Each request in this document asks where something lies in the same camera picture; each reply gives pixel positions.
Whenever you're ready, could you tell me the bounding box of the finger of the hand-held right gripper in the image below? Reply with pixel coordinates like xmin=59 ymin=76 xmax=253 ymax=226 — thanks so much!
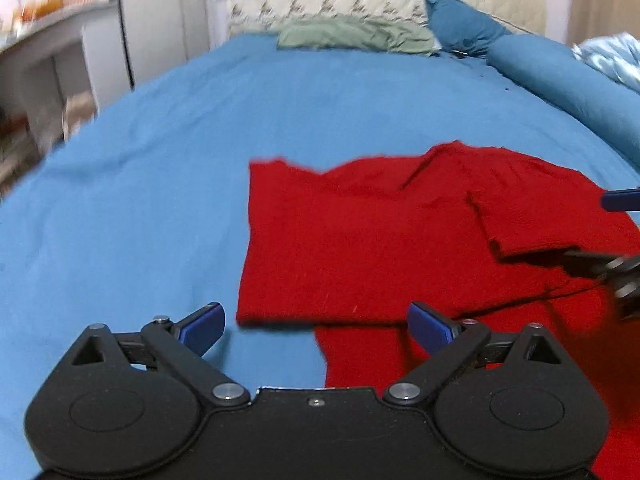
xmin=562 ymin=248 xmax=640 ymax=322
xmin=600 ymin=189 xmax=640 ymax=212

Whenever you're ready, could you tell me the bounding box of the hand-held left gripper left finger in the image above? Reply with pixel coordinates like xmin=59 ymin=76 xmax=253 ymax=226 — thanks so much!
xmin=70 ymin=302 xmax=252 ymax=409

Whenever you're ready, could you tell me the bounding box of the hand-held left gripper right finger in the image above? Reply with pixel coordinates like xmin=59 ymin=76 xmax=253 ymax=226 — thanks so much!
xmin=383 ymin=301 xmax=565 ymax=409

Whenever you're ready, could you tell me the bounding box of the red knit sweater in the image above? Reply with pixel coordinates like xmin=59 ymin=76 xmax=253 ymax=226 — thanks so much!
xmin=235 ymin=140 xmax=640 ymax=480

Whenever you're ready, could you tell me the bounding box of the blue bolster pillow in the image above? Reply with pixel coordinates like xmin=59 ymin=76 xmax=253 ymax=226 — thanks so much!
xmin=486 ymin=35 xmax=640 ymax=162

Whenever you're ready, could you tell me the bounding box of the light blue satin cloth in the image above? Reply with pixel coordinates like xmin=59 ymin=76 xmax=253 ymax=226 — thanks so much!
xmin=571 ymin=31 xmax=640 ymax=95

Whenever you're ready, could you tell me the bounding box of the blue bed sheet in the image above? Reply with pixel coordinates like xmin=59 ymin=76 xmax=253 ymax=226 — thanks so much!
xmin=0 ymin=32 xmax=640 ymax=480

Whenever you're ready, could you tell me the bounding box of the green folded cloth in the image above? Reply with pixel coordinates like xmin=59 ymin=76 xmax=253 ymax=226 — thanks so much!
xmin=276 ymin=15 xmax=441 ymax=57

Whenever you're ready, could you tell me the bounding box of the white desk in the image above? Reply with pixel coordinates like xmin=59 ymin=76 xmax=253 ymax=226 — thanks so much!
xmin=0 ymin=0 xmax=135 ymax=196

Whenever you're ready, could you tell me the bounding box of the white wardrobe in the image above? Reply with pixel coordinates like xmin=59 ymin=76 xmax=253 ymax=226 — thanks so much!
xmin=116 ymin=0 xmax=212 ymax=92

